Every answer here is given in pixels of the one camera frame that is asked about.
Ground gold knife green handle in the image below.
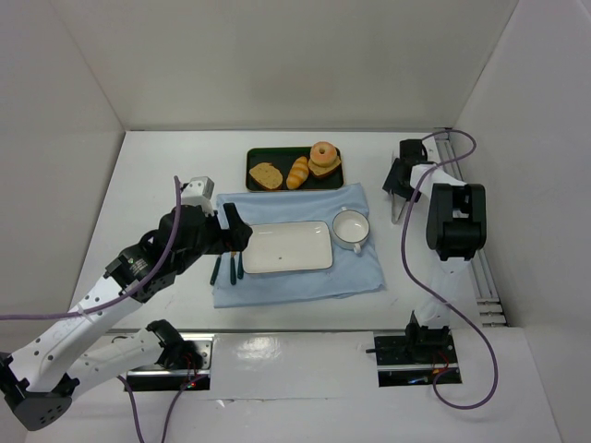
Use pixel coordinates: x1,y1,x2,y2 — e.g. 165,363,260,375
229,251,237,286

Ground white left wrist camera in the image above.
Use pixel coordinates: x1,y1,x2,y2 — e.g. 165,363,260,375
181,176,214,210

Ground brown bread slice right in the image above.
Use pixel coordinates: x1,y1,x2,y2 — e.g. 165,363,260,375
308,156,342,179

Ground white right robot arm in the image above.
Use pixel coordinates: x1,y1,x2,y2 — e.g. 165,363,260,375
383,138,487,347

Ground dark green tray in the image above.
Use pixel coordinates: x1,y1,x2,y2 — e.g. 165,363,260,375
245,146,344,192

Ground gold spoon green handle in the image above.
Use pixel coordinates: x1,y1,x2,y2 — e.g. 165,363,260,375
236,252,244,280

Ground white rectangular plate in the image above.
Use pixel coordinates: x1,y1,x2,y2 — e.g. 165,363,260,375
242,221,333,274

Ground white bowl with handles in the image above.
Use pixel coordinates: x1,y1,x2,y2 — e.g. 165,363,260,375
332,207,370,255

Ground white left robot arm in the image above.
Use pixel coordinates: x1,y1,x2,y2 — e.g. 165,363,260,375
1,177,252,431

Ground light blue cloth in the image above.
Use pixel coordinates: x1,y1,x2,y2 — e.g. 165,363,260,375
212,184,385,308

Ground metal tongs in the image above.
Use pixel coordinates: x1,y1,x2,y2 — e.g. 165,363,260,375
392,194,408,224

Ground golden bread roll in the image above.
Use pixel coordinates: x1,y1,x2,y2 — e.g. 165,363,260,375
285,156,309,190

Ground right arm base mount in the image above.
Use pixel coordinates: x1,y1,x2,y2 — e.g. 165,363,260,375
366,333,462,388

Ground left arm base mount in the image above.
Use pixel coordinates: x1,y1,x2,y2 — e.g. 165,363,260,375
125,333,213,392

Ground brown bread slice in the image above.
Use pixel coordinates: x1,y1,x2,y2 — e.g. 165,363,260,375
308,156,342,179
248,162,283,191

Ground pink glazed donut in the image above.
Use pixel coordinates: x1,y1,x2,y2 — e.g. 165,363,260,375
309,141,338,167

